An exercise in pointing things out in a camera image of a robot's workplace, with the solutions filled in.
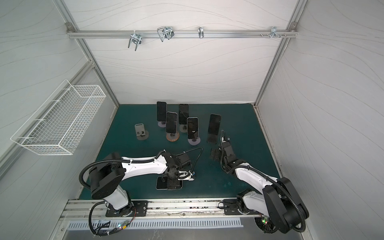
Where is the metal bracket clamp right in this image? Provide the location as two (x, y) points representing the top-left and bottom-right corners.
(260, 27), (286, 39)

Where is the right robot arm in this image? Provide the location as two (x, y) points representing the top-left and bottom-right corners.
(213, 140), (309, 234)

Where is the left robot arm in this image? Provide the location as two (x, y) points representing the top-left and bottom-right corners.
(79, 150), (194, 212)

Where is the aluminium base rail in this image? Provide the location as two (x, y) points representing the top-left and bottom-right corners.
(59, 196), (307, 221)

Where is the aluminium crossbar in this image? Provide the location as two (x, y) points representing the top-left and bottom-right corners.
(67, 29), (299, 39)

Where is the small metal ring clamp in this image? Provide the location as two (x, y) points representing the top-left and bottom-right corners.
(198, 27), (204, 39)

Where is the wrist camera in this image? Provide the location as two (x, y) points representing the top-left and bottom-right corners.
(178, 171), (195, 181)
(221, 142), (234, 156)

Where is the metal U-bolt clamp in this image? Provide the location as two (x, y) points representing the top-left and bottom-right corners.
(128, 32), (142, 51)

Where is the back right dark phone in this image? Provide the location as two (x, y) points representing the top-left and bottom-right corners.
(179, 104), (189, 125)

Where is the black folding phone stand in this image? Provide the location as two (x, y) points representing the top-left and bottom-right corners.
(207, 134), (218, 145)

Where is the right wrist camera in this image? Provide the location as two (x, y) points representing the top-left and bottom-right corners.
(221, 142), (234, 156)

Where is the metal hook clamp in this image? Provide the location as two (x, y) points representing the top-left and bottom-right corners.
(157, 26), (175, 42)

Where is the left black cable bundle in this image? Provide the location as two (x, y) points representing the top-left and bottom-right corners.
(87, 200), (137, 237)

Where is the silver-edged phone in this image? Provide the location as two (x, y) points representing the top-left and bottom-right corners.
(187, 117), (199, 140)

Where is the white-edged phone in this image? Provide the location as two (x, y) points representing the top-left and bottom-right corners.
(156, 177), (168, 190)

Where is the back left phone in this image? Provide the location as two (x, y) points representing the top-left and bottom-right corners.
(157, 101), (168, 122)

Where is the pink-edged phone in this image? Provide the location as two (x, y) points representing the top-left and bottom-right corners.
(166, 112), (178, 134)

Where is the grey phone stand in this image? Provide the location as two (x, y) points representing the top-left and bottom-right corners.
(135, 123), (149, 141)

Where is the white slotted cable duct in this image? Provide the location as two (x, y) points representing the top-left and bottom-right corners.
(67, 218), (244, 231)

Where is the purple phone stand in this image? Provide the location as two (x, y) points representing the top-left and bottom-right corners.
(188, 138), (201, 146)

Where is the black phone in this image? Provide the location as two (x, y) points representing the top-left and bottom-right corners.
(208, 114), (222, 136)

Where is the white wire basket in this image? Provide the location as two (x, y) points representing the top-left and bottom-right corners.
(11, 80), (106, 156)

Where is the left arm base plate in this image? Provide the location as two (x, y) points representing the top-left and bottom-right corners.
(106, 201), (148, 218)

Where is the wooden base phone stand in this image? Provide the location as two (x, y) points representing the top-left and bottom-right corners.
(166, 132), (180, 142)

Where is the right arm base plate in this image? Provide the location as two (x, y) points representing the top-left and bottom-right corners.
(218, 199), (261, 217)

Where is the grey round stand back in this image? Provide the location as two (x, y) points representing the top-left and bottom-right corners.
(179, 125), (188, 133)

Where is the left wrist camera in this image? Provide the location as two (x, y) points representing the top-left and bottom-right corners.
(178, 171), (195, 181)

